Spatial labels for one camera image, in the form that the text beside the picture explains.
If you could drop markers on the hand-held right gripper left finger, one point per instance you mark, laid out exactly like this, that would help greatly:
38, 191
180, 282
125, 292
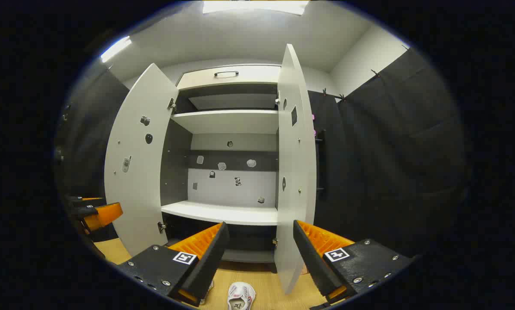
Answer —
210, 262

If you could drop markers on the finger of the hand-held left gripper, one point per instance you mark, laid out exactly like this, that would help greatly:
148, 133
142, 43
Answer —
104, 215
78, 200

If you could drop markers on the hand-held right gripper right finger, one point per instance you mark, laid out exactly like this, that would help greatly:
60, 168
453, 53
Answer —
313, 262

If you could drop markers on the white canvas shoe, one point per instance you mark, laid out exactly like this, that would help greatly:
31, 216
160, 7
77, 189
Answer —
208, 290
241, 295

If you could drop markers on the white shoe cabinet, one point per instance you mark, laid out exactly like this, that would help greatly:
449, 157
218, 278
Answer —
227, 213

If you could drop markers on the white cabinet door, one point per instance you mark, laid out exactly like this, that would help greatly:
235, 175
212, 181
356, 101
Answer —
141, 172
296, 172

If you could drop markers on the small ceiling light panel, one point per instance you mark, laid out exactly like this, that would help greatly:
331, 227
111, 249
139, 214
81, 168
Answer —
116, 48

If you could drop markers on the large ceiling light panel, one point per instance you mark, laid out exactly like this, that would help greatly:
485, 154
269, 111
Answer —
257, 6

